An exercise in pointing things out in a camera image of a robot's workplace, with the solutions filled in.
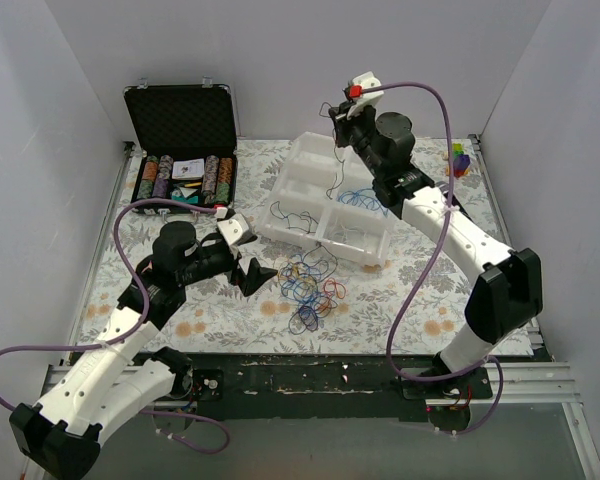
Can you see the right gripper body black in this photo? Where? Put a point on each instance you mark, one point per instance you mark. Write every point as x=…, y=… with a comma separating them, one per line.
x=343, y=118

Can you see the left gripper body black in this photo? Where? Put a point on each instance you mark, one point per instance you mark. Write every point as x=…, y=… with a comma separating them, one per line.
x=236, y=270

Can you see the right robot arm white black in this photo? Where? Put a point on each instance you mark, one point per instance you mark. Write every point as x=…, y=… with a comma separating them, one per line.
x=506, y=283

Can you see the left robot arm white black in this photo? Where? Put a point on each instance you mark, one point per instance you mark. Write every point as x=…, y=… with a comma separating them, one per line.
x=64, y=431

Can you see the white plastic compartment tray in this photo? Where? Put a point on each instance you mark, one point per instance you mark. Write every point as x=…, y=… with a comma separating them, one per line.
x=323, y=196

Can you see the playing card deck box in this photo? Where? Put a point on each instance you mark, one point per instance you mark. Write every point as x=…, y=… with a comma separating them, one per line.
x=191, y=169

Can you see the colourful toy block figure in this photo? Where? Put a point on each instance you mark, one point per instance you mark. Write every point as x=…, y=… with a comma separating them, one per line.
x=461, y=161

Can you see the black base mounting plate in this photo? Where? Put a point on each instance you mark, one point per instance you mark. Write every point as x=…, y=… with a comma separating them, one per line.
x=305, y=386

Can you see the black poker chip case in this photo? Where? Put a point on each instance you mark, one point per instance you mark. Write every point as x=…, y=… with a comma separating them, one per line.
x=186, y=122

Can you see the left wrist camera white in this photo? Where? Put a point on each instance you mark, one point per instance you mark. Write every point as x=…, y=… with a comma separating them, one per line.
x=236, y=230

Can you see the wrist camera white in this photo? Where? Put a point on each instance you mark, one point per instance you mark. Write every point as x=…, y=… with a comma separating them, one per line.
x=363, y=90
x=236, y=230

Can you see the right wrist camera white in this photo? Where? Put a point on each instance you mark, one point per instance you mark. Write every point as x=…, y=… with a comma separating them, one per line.
x=363, y=90

